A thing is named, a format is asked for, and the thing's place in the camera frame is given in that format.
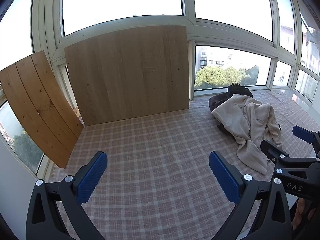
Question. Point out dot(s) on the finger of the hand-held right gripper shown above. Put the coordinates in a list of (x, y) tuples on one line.
[(302, 131), (268, 148)]

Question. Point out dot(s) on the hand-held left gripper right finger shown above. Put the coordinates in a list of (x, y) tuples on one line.
[(225, 177)]

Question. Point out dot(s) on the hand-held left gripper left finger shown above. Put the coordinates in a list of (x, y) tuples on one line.
[(91, 177)]

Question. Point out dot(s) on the beige knitted sweater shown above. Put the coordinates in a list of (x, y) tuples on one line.
[(247, 120)]

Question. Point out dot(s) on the person's right hand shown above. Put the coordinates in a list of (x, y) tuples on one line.
[(299, 212)]

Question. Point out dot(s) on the pink plaid blanket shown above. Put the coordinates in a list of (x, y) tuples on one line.
[(155, 155)]

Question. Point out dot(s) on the green trees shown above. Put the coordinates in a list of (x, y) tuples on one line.
[(220, 76)]

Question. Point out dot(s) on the pine plank board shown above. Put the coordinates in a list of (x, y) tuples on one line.
[(37, 105)]

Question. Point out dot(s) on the apartment building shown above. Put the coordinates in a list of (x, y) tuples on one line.
[(212, 57)]

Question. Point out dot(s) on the light wooden board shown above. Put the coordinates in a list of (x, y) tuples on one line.
[(125, 75)]

